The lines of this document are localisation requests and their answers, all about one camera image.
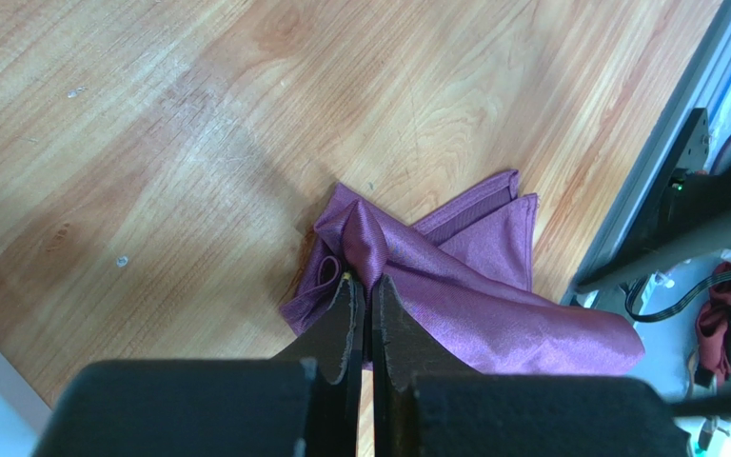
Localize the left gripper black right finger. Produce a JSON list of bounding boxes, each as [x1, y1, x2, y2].
[[371, 276, 690, 456]]

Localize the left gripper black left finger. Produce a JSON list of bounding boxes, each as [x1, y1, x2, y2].
[[35, 274, 366, 456]]

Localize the purple cloth napkin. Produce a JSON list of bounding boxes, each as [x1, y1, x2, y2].
[[281, 170, 644, 375]]

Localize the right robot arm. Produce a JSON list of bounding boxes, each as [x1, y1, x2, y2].
[[575, 109, 731, 293]]

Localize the aluminium frame rail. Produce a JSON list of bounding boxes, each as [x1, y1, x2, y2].
[[561, 1, 731, 305]]

